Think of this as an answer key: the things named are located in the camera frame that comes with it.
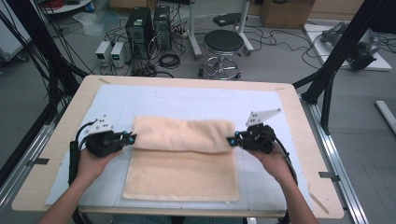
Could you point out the brown cardboard box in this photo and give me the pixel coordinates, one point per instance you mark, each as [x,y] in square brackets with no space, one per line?
[286,14]

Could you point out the white stand leg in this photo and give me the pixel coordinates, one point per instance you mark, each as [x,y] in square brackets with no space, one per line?
[244,31]
[193,37]

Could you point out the cream terry towel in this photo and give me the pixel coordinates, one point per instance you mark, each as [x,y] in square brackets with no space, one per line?
[183,161]

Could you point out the black braced frame post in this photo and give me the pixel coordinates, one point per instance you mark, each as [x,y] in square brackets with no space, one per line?
[339,53]

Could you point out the clear plastic bag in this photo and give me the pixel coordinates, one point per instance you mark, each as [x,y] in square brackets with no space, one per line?
[90,23]

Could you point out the large black computer tower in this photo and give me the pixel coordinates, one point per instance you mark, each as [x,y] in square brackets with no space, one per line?
[138,31]

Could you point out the round white table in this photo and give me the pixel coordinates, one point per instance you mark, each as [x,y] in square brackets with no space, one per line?
[68,6]

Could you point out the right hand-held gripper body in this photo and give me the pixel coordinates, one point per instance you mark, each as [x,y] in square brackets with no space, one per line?
[258,138]

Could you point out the grey machine on board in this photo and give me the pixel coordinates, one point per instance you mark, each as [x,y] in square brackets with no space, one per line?
[364,49]

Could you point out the aluminium rail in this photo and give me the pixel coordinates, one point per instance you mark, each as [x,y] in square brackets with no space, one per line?
[336,161]
[25,155]

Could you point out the white floor board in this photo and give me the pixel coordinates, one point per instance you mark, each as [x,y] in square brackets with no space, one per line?
[378,63]

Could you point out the white power supply unit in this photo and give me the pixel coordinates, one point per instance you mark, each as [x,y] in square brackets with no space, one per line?
[119,54]
[103,52]

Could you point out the flat black device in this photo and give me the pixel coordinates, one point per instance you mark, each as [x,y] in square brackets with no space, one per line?
[227,19]

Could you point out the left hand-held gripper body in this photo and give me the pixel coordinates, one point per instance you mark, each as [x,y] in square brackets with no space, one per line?
[104,143]

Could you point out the white tube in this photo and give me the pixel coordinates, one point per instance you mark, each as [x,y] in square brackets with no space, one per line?
[386,113]

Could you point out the slim black computer tower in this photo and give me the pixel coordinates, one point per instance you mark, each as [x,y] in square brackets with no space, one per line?
[162,26]

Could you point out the white grid mat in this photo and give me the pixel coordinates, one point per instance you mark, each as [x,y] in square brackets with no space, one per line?
[186,99]

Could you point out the strip of tan tape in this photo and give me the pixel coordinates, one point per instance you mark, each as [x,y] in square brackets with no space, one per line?
[319,202]

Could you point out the person's left hand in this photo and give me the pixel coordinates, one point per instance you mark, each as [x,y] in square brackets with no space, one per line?
[90,165]

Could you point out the person's right hand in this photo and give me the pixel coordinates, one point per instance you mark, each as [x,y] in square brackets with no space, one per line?
[275,165]

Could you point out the black round stool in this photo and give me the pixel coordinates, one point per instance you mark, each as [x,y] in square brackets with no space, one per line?
[223,40]

